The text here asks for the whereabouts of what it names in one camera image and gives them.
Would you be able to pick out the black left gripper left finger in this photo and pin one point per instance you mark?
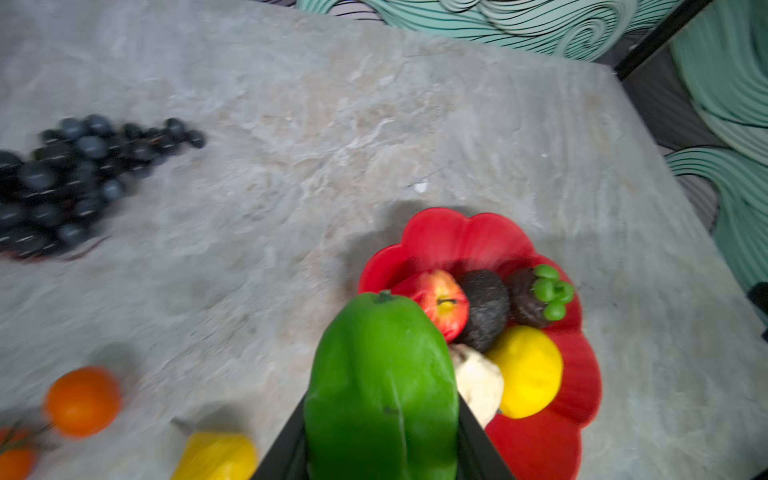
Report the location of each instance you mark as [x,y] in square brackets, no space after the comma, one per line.
[286,459]

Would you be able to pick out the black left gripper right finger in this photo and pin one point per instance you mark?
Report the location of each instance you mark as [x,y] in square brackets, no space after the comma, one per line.
[478,459]

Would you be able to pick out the red flower-shaped fruit bowl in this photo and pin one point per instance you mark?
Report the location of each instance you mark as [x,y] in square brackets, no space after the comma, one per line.
[547,445]

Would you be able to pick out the beige garlic bulb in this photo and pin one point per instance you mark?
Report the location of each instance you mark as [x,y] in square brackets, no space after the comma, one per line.
[479,381]

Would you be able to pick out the large yellow lemon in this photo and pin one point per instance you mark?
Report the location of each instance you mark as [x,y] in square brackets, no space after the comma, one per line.
[532,368]

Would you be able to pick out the green lime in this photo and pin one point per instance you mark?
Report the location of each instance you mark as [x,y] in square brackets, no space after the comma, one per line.
[382,400]

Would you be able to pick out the dark avocado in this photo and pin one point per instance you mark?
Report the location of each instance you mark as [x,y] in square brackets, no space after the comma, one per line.
[489,308]

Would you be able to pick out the red apple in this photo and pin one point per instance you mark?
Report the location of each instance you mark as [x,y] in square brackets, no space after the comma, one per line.
[443,301]

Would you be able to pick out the dark purple fig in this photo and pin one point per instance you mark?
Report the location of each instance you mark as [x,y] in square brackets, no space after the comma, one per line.
[538,296]

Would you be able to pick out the small yellow lemon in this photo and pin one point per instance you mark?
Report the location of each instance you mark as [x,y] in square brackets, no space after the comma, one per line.
[211,455]

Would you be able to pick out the small orange tangerine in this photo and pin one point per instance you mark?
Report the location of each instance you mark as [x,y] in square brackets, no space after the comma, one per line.
[18,456]
[83,402]

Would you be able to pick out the black grape bunch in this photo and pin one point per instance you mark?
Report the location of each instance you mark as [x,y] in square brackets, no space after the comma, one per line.
[54,201]

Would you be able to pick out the black frame post right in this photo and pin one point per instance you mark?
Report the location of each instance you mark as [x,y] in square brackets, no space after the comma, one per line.
[656,38]

